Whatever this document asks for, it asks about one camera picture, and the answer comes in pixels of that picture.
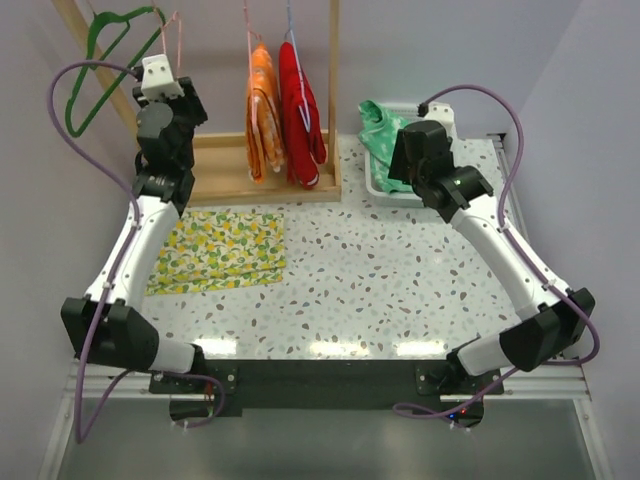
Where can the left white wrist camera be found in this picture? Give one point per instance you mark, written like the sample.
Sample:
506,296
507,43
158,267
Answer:
158,82

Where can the green tie-dye trousers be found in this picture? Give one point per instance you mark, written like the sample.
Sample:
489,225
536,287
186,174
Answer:
378,136

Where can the wooden clothes rack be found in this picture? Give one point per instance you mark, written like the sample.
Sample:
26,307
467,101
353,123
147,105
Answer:
221,176

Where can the lemon print cloth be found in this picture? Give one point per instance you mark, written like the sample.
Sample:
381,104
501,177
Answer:
208,251

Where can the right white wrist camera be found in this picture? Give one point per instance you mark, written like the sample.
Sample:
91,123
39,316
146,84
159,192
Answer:
440,112

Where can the white plastic basket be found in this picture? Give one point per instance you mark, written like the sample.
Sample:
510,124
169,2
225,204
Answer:
402,199

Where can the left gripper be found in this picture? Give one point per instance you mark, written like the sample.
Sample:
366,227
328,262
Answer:
190,102

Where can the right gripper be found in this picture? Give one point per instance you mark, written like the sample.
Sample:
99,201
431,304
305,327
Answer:
398,168

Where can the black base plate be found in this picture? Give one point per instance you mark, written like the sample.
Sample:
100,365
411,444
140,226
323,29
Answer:
421,389

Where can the red trousers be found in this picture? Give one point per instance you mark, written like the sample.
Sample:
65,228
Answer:
301,123

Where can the green plastic hanger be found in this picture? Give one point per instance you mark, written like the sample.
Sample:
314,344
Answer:
87,34

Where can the blue wire hanger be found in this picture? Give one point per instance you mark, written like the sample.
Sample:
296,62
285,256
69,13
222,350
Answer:
290,35

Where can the orange tie-dye trousers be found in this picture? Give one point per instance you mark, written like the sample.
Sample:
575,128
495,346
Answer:
267,148

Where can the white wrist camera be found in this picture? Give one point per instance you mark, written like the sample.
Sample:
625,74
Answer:
158,82
440,112

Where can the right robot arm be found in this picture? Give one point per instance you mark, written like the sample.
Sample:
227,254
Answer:
552,315

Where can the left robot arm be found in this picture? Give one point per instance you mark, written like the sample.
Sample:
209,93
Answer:
105,325

